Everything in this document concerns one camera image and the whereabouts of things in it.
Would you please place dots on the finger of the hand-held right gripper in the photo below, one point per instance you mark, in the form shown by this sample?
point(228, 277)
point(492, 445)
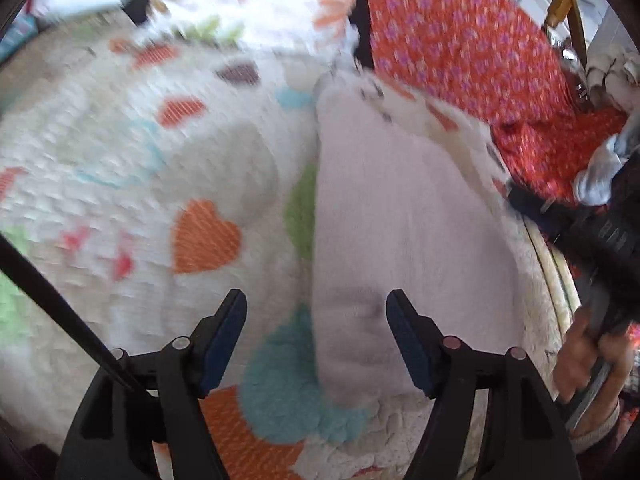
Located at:
point(532, 207)

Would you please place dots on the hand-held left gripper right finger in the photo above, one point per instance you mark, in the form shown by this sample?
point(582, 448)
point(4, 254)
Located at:
point(410, 345)

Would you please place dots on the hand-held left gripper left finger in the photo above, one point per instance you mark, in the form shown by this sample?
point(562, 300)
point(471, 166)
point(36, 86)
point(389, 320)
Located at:
point(225, 345)

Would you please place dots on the white towel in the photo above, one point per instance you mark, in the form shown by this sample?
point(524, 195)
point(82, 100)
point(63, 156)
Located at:
point(400, 200)

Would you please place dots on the person's right forearm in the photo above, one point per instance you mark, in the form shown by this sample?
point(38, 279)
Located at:
point(595, 435)

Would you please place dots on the person's right hand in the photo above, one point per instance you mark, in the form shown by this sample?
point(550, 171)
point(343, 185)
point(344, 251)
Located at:
point(575, 355)

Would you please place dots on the white and blue cloth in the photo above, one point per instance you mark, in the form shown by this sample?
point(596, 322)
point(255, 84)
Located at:
point(595, 180)

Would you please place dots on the pile of white cloth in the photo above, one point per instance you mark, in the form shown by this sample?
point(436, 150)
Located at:
point(610, 70)

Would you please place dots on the orange floral cloth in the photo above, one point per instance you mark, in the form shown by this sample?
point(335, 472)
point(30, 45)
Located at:
point(450, 35)

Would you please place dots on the wooden chair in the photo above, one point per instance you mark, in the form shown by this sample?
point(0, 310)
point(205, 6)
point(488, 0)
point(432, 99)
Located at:
point(565, 5)

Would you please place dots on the patterned quilted blanket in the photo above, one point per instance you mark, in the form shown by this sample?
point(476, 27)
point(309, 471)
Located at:
point(125, 135)

